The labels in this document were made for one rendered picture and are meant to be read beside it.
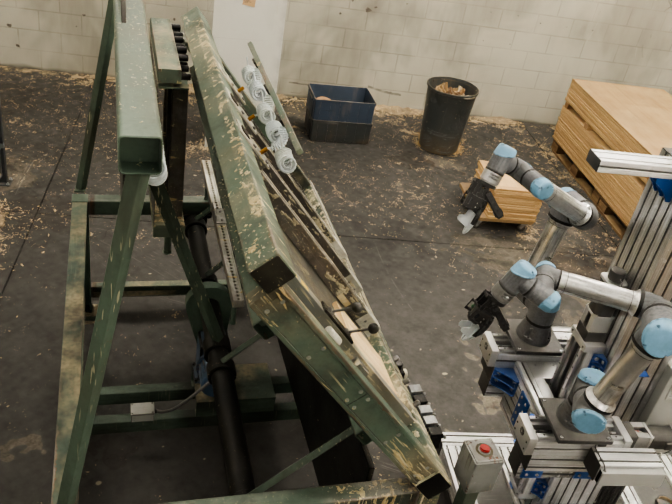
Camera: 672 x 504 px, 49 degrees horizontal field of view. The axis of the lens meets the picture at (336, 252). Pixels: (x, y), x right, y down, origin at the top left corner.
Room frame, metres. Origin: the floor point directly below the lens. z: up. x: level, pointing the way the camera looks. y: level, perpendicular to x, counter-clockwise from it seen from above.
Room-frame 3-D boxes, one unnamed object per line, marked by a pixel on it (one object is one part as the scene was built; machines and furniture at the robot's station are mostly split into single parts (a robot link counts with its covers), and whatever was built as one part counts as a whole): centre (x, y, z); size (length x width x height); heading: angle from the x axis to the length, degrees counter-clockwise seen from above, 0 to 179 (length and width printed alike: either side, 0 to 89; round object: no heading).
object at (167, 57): (3.30, 0.93, 1.38); 0.70 x 0.15 x 0.85; 20
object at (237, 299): (3.10, 0.60, 1.00); 1.30 x 0.05 x 0.04; 20
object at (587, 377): (2.13, -1.02, 1.20); 0.13 x 0.12 x 0.14; 167
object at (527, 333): (2.62, -0.92, 1.09); 0.15 x 0.15 x 0.10
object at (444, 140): (6.89, -0.81, 0.33); 0.52 x 0.51 x 0.65; 12
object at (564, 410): (2.14, -1.03, 1.09); 0.15 x 0.15 x 0.10
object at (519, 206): (5.67, -1.27, 0.20); 0.61 x 0.53 x 0.40; 12
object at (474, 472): (1.99, -0.69, 0.84); 0.12 x 0.12 x 0.18; 20
